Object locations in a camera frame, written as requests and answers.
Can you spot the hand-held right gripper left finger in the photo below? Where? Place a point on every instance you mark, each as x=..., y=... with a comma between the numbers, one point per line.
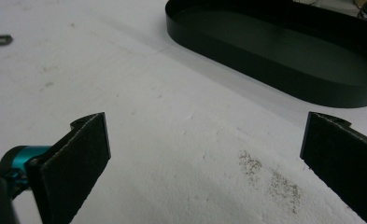
x=69, y=168

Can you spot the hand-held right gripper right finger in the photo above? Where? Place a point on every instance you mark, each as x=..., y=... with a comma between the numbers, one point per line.
x=343, y=158

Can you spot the black oval tray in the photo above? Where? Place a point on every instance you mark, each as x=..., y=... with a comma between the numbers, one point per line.
x=284, y=59

